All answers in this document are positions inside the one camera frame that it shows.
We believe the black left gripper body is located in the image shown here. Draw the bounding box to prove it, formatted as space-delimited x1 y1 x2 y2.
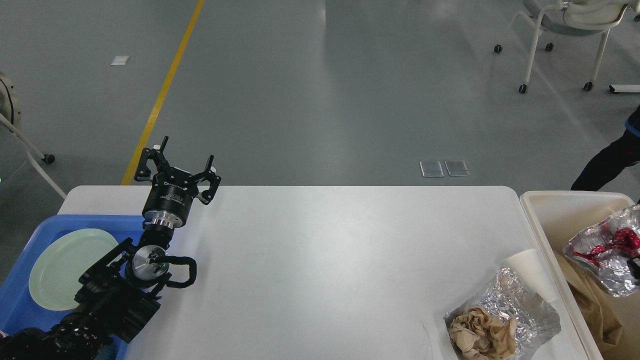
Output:
142 173 199 229

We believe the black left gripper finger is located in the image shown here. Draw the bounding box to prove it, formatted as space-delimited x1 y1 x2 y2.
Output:
189 154 222 205
135 136 173 183

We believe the silver red foil wrapper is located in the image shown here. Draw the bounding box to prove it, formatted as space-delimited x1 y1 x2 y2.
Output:
562 204 639 297

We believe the brown paper bag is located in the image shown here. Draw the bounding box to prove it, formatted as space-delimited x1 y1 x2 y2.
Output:
553 251 624 353

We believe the white paper cup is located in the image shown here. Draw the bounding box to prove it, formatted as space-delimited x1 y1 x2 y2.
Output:
500 248 561 303

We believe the silver foil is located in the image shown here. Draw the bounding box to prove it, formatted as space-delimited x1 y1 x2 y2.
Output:
444 268 562 360

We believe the pale green plate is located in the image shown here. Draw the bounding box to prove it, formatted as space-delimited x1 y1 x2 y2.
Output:
28 228 118 312

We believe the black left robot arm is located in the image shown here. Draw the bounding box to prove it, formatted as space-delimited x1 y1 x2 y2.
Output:
1 136 222 360

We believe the white plastic bin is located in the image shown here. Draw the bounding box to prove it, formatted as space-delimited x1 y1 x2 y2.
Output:
519 190 640 360

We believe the person in black clothes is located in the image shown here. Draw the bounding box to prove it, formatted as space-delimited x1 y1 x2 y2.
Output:
570 107 640 192

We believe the grey chair at left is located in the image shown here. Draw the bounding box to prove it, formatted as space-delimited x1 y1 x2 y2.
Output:
0 70 68 199

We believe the blue plastic tray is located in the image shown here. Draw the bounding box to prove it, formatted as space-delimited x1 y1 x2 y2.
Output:
1 215 161 360

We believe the floor outlet plate right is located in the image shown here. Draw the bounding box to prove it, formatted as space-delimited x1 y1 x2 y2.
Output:
445 160 470 177

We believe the floor outlet plate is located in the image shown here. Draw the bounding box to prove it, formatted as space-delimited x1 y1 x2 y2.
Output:
445 160 470 177
419 161 444 178

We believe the floor outlet plate left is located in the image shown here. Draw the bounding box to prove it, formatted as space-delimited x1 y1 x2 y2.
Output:
419 161 444 178

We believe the white rolling chair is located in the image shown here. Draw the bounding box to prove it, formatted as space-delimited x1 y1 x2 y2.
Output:
493 0 639 94

